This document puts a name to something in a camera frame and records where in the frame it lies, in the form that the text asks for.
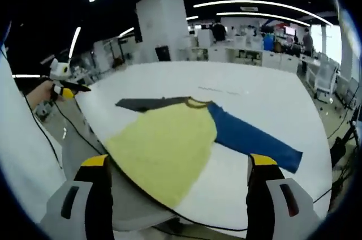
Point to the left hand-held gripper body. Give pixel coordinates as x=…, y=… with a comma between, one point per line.
x=60, y=70

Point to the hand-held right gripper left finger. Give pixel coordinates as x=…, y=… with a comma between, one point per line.
x=85, y=209

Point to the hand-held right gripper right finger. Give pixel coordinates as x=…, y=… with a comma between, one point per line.
x=263, y=209

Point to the yellow garment blue grey sleeves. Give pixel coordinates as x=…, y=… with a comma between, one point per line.
x=169, y=138

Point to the person's left hand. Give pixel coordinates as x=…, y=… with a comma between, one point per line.
x=41, y=95

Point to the white shelving unit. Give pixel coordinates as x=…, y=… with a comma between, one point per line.
x=101, y=56

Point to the person's white coat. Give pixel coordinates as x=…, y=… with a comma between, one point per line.
x=19, y=149

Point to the black square panel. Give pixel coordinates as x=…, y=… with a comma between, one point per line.
x=163, y=53

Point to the black equipment stand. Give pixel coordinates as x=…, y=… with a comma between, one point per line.
x=340, y=143

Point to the large white pillar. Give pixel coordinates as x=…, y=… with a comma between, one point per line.
x=161, y=25

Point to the white power strip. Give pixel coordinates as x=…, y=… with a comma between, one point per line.
x=220, y=90

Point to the tall white cabinet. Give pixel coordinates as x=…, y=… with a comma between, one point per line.
x=204, y=38

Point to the white office chair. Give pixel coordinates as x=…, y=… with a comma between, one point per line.
x=326, y=80

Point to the row of white low cabinets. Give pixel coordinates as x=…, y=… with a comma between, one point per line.
x=277, y=60

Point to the blue barrel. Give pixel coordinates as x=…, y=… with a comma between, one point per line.
x=268, y=43

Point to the bright monitor screen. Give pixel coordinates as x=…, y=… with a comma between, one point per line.
x=289, y=31

